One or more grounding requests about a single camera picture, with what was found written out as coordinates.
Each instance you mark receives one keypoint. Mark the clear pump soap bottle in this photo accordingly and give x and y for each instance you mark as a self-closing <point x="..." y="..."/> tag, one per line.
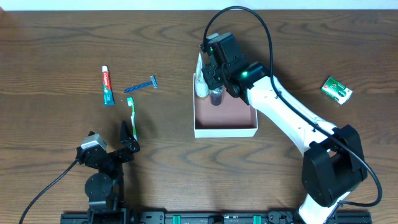
<point x="216" y="96"/>

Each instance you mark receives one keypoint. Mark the green and white toothbrush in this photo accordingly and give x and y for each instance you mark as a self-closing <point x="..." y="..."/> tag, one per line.
<point x="130" y="103"/>

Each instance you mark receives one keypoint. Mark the red and teal toothpaste tube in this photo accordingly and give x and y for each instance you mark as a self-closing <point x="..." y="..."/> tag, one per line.
<point x="107" y="89"/>

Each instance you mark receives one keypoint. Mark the white squeeze tube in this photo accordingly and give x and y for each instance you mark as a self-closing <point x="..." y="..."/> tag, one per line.
<point x="201" y="88"/>

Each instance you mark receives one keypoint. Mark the blue disposable razor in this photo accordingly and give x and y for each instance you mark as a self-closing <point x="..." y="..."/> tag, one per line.
<point x="152" y="82"/>

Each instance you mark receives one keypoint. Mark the green soap bar package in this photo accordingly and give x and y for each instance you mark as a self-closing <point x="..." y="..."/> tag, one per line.
<point x="334" y="89"/>

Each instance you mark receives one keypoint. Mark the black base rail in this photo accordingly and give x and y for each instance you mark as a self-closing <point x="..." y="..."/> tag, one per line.
<point x="273" y="217"/>

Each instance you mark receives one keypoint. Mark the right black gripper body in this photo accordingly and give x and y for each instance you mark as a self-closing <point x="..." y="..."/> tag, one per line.
<point x="211" y="74"/>

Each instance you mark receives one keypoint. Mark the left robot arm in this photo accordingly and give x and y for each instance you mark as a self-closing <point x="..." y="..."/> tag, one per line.
<point x="105" y="189"/>

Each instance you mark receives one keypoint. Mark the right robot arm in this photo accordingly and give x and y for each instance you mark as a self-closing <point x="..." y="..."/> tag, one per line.
<point x="333" y="161"/>

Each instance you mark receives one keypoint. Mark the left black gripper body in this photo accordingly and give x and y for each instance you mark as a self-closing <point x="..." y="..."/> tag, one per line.
<point x="112" y="154"/>

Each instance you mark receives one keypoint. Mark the white box with pink interior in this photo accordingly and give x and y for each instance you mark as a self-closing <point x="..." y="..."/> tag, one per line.
<point x="231" y="119"/>

